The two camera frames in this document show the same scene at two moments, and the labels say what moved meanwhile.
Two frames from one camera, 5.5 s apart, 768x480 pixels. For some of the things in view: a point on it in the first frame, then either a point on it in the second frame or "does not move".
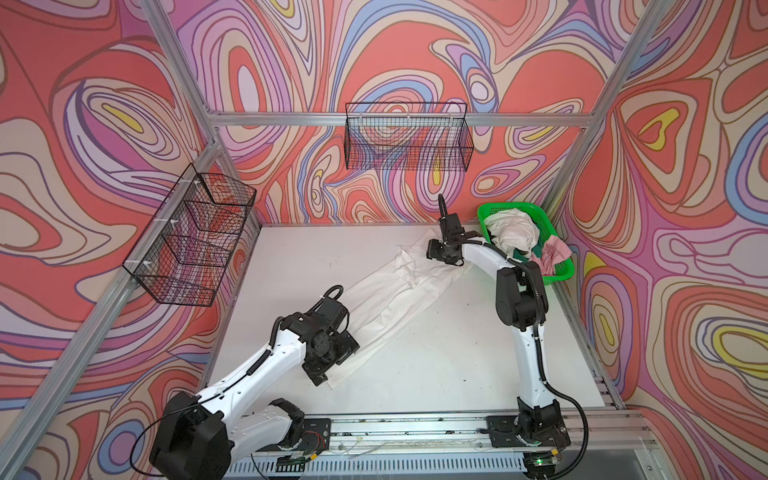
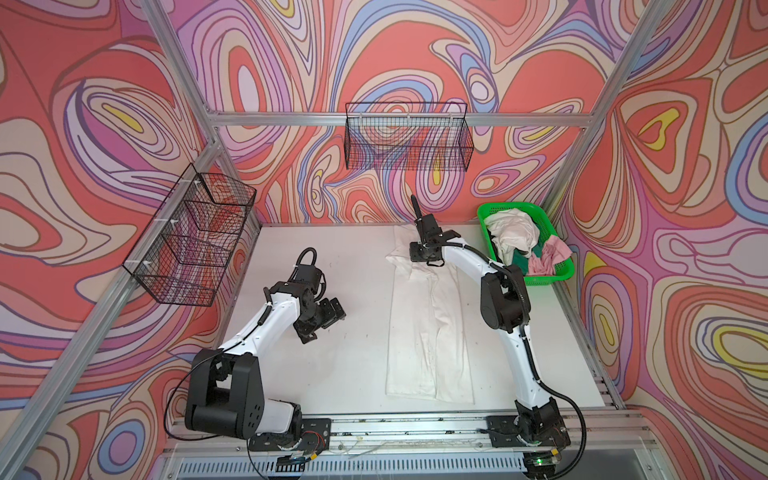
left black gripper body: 338,349 to 323,314
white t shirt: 399,288 to 426,350
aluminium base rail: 604,446 does not move
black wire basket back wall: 407,136 does not move
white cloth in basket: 512,230 does not move
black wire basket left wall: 188,246 does not move
